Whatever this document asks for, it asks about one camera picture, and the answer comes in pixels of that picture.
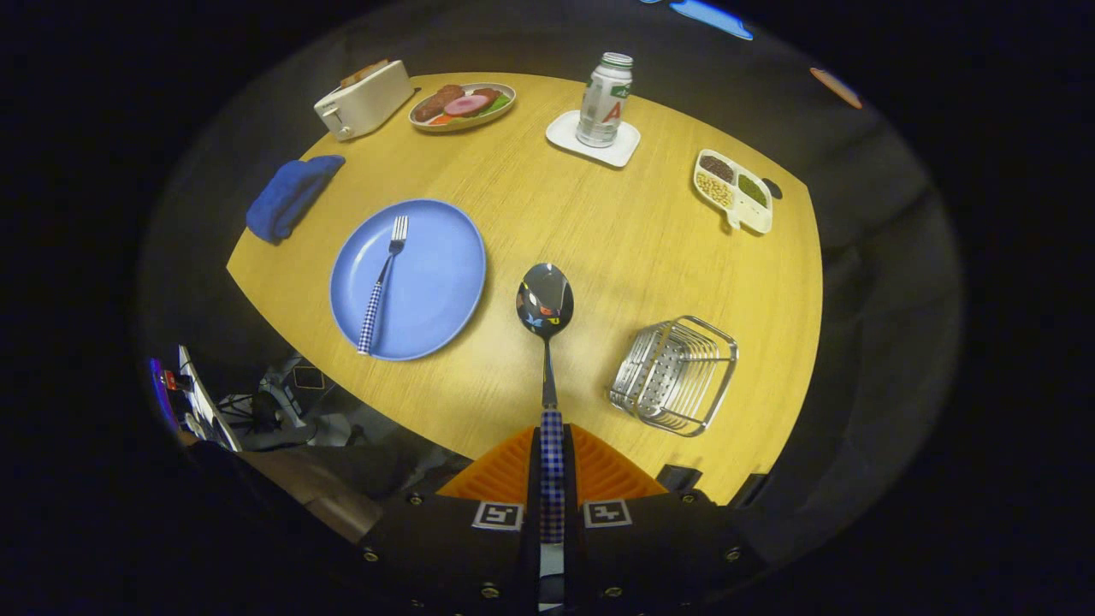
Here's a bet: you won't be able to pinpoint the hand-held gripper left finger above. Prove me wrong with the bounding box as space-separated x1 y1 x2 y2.
355 425 544 616

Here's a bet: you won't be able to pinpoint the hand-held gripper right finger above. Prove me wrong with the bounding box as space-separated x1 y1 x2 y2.
565 425 767 613

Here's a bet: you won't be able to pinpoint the fork with checked handle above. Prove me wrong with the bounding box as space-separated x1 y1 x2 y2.
357 216 410 356

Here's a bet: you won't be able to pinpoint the spoon with checked handle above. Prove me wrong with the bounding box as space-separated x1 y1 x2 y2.
516 263 575 548

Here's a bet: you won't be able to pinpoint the brown leather seat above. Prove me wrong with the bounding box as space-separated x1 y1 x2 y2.
240 428 446 544

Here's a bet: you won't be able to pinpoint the blue round plate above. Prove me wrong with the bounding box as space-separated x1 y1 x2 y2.
329 198 488 362

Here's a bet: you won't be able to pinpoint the grey laptop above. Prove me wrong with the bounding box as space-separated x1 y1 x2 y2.
175 345 245 453

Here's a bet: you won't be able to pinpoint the lit computer screen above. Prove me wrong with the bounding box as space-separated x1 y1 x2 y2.
147 358 177 429

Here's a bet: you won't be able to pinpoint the white divided snack tray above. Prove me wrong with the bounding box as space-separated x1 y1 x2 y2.
692 149 774 235

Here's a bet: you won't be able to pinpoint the blue folded towel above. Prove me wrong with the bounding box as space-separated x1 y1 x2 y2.
246 155 346 246

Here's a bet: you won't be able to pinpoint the white square coaster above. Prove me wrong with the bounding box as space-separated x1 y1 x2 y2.
546 110 642 169

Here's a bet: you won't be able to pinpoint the grey oval food plate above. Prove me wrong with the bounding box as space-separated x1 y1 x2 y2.
408 81 518 133

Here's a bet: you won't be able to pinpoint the brown meat slice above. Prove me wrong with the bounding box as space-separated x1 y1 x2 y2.
413 84 467 122

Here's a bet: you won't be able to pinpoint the white drink bottle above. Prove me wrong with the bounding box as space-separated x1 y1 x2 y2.
576 52 635 149

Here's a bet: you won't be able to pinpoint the white toaster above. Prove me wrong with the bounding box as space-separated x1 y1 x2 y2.
313 59 417 142

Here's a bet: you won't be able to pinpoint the brown toast slices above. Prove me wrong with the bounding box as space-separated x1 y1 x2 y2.
340 59 390 89

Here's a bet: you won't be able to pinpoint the metal wire cutlery basket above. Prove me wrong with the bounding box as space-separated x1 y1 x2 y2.
607 315 739 438

